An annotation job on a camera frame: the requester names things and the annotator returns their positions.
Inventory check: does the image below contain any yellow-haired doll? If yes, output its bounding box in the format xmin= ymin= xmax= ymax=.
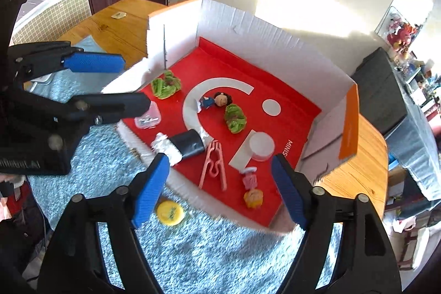
xmin=240 ymin=166 xmax=265 ymax=210

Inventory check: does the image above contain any pink plastic clothes clip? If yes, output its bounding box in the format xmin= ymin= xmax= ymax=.
xmin=199 ymin=140 xmax=228 ymax=191

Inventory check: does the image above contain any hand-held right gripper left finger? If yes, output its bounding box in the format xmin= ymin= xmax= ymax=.
xmin=36 ymin=153 xmax=171 ymax=294

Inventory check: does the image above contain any white wall board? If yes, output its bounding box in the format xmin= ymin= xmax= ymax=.
xmin=374 ymin=0 xmax=435 ymax=50

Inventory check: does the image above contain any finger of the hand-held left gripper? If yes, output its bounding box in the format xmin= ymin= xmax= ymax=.
xmin=9 ymin=42 xmax=126 ymax=82
xmin=67 ymin=92 xmax=152 ymax=126

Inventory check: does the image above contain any blue fluffy towel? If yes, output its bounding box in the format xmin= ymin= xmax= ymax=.
xmin=28 ymin=36 xmax=345 ymax=294

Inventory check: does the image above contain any wooden table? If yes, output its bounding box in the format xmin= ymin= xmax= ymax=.
xmin=55 ymin=0 xmax=390 ymax=222

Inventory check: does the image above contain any clutter of bottles and boxes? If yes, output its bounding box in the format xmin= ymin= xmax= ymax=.
xmin=389 ymin=49 xmax=441 ymax=129

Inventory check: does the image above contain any red patterned clothing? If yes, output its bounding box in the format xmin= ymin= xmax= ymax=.
xmin=0 ymin=177 xmax=38 ymax=222

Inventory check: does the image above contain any side table with dark cloth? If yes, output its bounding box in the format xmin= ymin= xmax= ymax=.
xmin=351 ymin=48 xmax=441 ymax=201

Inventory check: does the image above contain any white foil paper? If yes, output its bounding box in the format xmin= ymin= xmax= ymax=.
xmin=151 ymin=133 xmax=183 ymax=166

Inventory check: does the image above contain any green fluffy scrunchie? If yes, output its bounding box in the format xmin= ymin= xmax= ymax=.
xmin=152 ymin=70 xmax=182 ymax=99
xmin=224 ymin=104 xmax=249 ymax=134

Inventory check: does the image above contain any white round plastic container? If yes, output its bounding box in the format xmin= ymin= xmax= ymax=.
xmin=249 ymin=131 xmax=275 ymax=162

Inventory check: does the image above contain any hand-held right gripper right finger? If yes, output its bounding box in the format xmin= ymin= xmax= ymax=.
xmin=270 ymin=154 xmax=404 ymax=294

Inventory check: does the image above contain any small clear plastic box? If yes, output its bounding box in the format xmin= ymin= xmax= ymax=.
xmin=134 ymin=104 xmax=162 ymax=128

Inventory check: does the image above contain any orange and red cardboard box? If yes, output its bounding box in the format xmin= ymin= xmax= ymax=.
xmin=103 ymin=0 xmax=361 ymax=234

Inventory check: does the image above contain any black-haired figurine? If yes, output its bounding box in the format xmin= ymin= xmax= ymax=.
xmin=196 ymin=92 xmax=232 ymax=113

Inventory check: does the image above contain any yellow bottle cap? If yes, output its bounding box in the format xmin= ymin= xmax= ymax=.
xmin=155 ymin=200 xmax=185 ymax=225

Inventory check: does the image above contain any pink bunny plush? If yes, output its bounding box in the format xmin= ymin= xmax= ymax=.
xmin=386 ymin=13 xmax=419 ymax=52

